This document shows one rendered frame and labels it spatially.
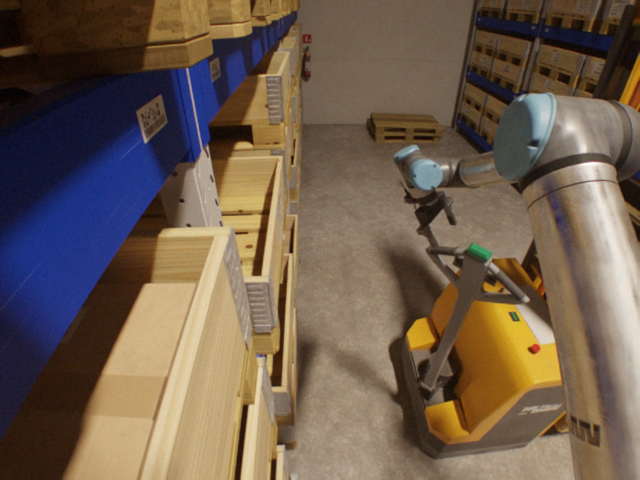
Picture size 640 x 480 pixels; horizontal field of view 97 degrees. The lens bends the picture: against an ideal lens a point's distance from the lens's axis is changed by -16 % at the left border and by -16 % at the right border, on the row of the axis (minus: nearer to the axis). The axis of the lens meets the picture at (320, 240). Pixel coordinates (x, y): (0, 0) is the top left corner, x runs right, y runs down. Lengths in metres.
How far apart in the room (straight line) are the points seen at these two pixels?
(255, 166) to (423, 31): 5.62
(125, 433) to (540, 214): 0.51
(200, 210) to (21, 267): 0.38
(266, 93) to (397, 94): 5.49
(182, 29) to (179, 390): 0.31
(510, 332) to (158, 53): 1.70
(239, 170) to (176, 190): 1.02
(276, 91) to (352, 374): 1.86
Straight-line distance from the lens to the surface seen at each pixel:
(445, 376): 2.06
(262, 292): 0.90
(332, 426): 2.29
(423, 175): 0.99
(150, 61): 0.35
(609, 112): 0.54
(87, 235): 0.30
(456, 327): 1.60
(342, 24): 6.55
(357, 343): 2.61
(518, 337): 1.77
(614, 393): 0.42
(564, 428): 2.45
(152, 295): 0.50
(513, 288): 1.30
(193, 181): 0.56
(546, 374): 1.71
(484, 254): 1.23
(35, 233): 0.26
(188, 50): 0.33
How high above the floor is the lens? 2.13
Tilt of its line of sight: 38 degrees down
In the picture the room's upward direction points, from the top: straight up
